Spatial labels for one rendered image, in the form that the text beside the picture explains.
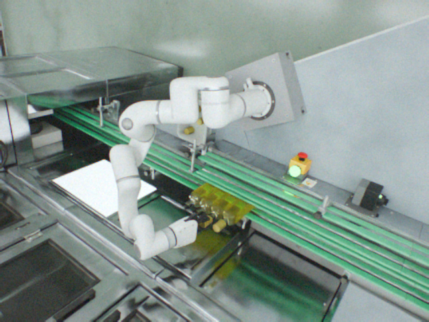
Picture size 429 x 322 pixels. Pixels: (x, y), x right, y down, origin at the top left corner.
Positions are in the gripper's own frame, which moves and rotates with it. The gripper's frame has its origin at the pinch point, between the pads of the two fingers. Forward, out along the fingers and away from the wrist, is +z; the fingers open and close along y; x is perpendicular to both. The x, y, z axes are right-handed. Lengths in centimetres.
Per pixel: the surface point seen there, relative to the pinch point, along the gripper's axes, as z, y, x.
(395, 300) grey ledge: 46, -13, -62
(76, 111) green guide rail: -6, 4, 117
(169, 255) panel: -13.5, -11.9, 2.2
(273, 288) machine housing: 13.1, -15.8, -29.9
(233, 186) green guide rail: 21.1, 6.5, 6.9
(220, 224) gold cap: 3.7, 2.0, -5.8
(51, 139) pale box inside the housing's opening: -22, -12, 118
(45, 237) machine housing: -48, -17, 41
